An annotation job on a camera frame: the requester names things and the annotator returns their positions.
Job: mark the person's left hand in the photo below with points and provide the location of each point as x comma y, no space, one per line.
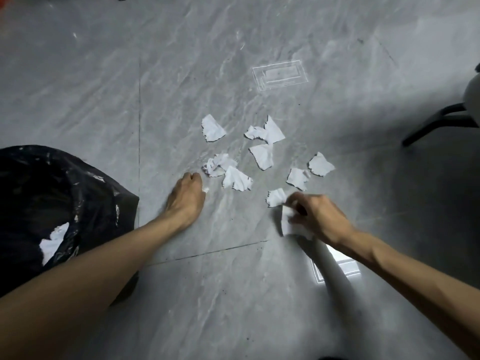
185,200

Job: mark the person's right hand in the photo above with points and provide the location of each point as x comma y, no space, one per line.
324,221

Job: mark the white paper pieces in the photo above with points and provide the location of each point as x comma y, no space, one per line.
213,129

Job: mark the bunch of discarded paper scraps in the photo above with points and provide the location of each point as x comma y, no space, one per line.
50,247

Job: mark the black bag lined trash bin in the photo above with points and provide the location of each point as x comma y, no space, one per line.
30,191

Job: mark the person's left forearm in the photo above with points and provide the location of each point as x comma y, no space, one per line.
75,296

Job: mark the person's right forearm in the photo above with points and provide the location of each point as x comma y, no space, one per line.
420,281

